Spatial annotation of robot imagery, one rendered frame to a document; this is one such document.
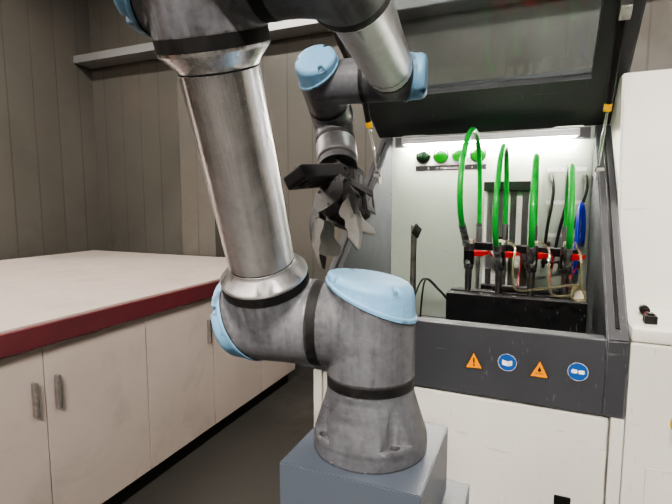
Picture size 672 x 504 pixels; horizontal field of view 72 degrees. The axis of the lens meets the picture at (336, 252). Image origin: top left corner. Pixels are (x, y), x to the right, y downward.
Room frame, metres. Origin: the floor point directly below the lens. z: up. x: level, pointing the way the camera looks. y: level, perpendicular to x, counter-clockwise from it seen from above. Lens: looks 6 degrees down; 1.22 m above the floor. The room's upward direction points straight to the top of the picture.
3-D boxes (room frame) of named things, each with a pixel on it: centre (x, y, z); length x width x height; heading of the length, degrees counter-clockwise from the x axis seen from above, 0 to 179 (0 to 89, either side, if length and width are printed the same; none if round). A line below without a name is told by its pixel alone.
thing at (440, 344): (1.05, -0.27, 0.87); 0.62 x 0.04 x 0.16; 66
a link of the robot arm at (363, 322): (0.60, -0.04, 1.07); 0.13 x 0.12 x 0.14; 75
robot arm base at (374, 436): (0.60, -0.05, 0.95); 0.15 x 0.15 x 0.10
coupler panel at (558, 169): (1.41, -0.69, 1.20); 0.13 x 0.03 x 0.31; 66
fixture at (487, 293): (1.22, -0.48, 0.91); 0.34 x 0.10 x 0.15; 66
